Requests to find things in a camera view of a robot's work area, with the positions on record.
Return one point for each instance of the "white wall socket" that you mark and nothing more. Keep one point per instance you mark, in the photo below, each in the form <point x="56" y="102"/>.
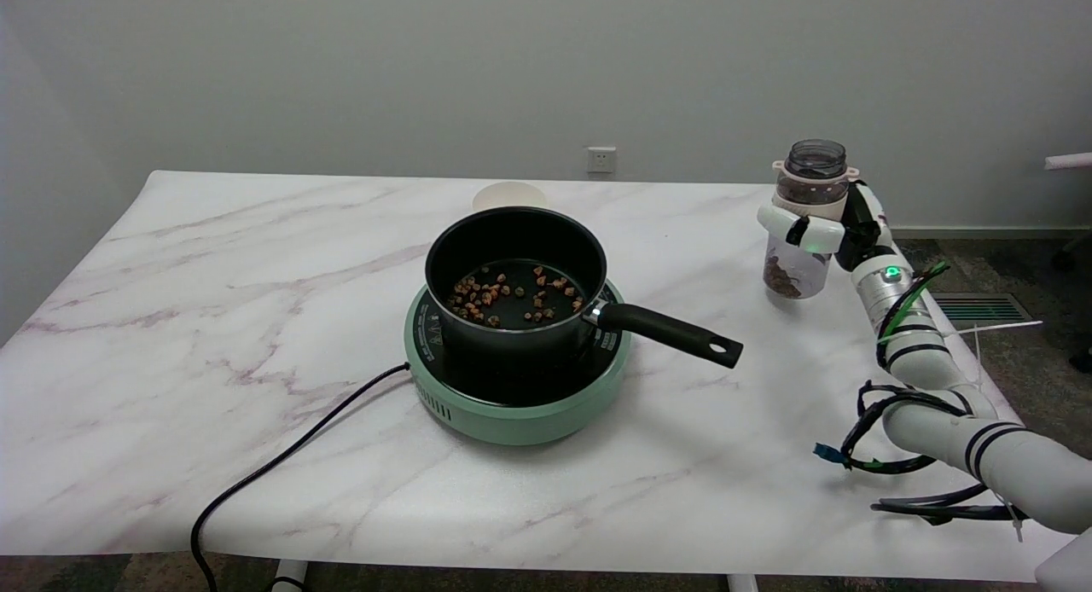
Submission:
<point x="601" y="159"/>

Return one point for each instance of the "clear bottle with beige sleeve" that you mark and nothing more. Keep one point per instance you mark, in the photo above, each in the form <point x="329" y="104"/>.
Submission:
<point x="810" y="187"/>

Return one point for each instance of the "floor vent grille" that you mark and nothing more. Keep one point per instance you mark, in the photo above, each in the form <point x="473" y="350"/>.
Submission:
<point x="981" y="306"/>

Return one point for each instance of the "white table leg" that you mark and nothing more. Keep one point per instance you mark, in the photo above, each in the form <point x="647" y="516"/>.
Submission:
<point x="290" y="575"/>
<point x="742" y="583"/>

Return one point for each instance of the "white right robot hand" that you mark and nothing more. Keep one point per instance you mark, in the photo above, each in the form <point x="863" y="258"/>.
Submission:
<point x="862" y="234"/>

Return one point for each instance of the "white pipe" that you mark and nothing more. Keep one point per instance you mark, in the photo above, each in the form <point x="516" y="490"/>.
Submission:
<point x="1071" y="159"/>

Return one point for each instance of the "white zip tie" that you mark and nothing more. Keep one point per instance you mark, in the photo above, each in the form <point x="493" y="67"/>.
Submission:
<point x="1007" y="326"/>

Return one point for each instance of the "beige round bottle lid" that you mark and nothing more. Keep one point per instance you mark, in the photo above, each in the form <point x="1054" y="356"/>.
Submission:
<point x="509" y="195"/>

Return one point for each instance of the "green round induction cooker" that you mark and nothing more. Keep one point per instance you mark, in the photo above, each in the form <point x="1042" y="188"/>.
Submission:
<point x="512" y="421"/>

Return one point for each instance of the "brown nut pieces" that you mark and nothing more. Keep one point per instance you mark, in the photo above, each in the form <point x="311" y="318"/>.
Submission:
<point x="486" y="298"/>

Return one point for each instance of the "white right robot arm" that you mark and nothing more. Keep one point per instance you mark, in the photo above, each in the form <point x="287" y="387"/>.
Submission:
<point x="1015" y="464"/>

